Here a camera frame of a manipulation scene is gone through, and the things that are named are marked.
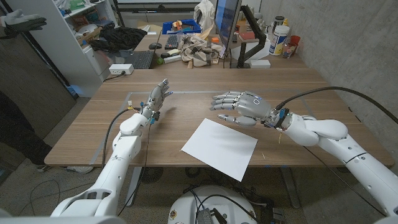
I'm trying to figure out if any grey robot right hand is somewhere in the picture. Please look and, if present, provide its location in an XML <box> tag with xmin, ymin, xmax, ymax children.
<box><xmin>209</xmin><ymin>90</ymin><xmax>275</xmax><ymax>128</ymax></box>

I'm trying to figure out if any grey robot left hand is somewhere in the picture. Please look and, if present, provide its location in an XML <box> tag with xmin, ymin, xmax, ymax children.
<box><xmin>141</xmin><ymin>78</ymin><xmax>174</xmax><ymax>118</ymax></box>

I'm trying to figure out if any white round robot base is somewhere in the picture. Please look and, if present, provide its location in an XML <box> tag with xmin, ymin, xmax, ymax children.
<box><xmin>167</xmin><ymin>185</ymin><xmax>259</xmax><ymax>224</ymax></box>

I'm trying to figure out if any person's grey gloved hand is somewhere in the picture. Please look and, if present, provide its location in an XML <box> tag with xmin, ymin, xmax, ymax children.
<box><xmin>0</xmin><ymin>8</ymin><xmax>48</xmax><ymax>34</ymax></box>

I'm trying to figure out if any black laptop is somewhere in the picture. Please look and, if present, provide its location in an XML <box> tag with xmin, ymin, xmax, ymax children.
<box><xmin>118</xmin><ymin>29</ymin><xmax>164</xmax><ymax>70</ymax></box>

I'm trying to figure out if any white rectangular device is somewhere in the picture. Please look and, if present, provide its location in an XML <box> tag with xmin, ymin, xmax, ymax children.
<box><xmin>163</xmin><ymin>55</ymin><xmax>182</xmax><ymax>65</ymax></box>

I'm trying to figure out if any white flat box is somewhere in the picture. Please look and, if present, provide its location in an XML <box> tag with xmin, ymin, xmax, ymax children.
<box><xmin>249</xmin><ymin>58</ymin><xmax>272</xmax><ymax>70</ymax></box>

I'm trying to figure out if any white paper sheet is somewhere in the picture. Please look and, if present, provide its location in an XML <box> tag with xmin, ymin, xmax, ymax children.
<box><xmin>180</xmin><ymin>118</ymin><xmax>259</xmax><ymax>183</ymax></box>

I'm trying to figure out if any small black keyboard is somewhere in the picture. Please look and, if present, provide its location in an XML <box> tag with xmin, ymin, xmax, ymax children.
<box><xmin>164</xmin><ymin>34</ymin><xmax>183</xmax><ymax>51</ymax></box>

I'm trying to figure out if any beige plaid cloth bag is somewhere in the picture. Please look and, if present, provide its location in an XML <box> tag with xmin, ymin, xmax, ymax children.
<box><xmin>177</xmin><ymin>34</ymin><xmax>224</xmax><ymax>68</ymax></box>

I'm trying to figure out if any black jacket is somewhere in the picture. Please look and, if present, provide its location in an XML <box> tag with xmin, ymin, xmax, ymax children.
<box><xmin>89</xmin><ymin>26</ymin><xmax>149</xmax><ymax>54</ymax></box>

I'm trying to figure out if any white wipes canister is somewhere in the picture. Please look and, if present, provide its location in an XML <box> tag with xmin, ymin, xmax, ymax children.
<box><xmin>269</xmin><ymin>24</ymin><xmax>291</xmax><ymax>57</ymax></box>

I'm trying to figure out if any red cup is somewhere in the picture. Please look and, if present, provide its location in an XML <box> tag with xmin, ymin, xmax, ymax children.
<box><xmin>289</xmin><ymin>34</ymin><xmax>302</xmax><ymax>54</ymax></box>

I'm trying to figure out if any blue plastic bin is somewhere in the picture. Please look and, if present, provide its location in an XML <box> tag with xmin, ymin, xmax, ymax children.
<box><xmin>161</xmin><ymin>19</ymin><xmax>203</xmax><ymax>35</ymax></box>

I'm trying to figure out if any grey table leg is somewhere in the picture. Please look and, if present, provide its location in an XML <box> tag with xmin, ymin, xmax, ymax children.
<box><xmin>124</xmin><ymin>166</ymin><xmax>142</xmax><ymax>207</ymax></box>
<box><xmin>279</xmin><ymin>166</ymin><xmax>302</xmax><ymax>210</ymax></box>

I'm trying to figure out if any flat computer monitor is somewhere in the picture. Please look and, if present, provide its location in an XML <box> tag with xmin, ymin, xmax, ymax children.
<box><xmin>214</xmin><ymin>0</ymin><xmax>243</xmax><ymax>58</ymax></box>

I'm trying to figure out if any dark lidded bottle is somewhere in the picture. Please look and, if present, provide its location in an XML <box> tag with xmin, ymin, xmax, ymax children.
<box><xmin>272</xmin><ymin>15</ymin><xmax>285</xmax><ymax>32</ymax></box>

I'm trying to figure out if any white shelf unit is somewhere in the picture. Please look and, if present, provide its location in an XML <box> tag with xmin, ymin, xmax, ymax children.
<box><xmin>5</xmin><ymin>0</ymin><xmax>119</xmax><ymax>98</ymax></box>

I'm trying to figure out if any white plastic bag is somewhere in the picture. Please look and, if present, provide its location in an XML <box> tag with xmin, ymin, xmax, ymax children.
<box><xmin>193</xmin><ymin>0</ymin><xmax>216</xmax><ymax>32</ymax></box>

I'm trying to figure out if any white shoe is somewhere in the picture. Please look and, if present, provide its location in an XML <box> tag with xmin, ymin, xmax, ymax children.
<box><xmin>65</xmin><ymin>165</ymin><xmax>95</xmax><ymax>175</ymax></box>

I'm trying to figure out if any grey heatsink module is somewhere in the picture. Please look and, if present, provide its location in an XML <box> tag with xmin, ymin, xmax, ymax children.
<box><xmin>195</xmin><ymin>208</ymin><xmax>216</xmax><ymax>224</ymax></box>

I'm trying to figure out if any person's dark trouser leg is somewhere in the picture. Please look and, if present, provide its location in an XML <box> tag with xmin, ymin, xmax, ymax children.
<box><xmin>0</xmin><ymin>91</ymin><xmax>52</xmax><ymax>166</ymax></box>

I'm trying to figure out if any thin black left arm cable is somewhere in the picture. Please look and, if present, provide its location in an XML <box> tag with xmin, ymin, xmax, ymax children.
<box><xmin>117</xmin><ymin>122</ymin><xmax>154</xmax><ymax>217</ymax></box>

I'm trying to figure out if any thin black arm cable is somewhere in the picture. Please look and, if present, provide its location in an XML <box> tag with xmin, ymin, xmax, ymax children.
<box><xmin>117</xmin><ymin>122</ymin><xmax>154</xmax><ymax>217</ymax></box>
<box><xmin>302</xmin><ymin>146</ymin><xmax>388</xmax><ymax>217</ymax></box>

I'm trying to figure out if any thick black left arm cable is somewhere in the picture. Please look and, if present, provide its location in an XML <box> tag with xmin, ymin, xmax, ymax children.
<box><xmin>101</xmin><ymin>106</ymin><xmax>142</xmax><ymax>170</ymax></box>

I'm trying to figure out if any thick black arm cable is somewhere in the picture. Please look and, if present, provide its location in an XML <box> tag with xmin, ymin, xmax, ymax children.
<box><xmin>101</xmin><ymin>106</ymin><xmax>142</xmax><ymax>170</ymax></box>
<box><xmin>274</xmin><ymin>86</ymin><xmax>398</xmax><ymax>125</ymax></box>

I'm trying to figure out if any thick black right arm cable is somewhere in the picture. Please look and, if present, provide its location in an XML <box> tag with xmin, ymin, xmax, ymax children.
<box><xmin>274</xmin><ymin>86</ymin><xmax>398</xmax><ymax>125</ymax></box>

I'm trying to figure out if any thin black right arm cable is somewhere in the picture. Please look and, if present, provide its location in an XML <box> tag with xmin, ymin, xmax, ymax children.
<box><xmin>302</xmin><ymin>146</ymin><xmax>388</xmax><ymax>217</ymax></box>

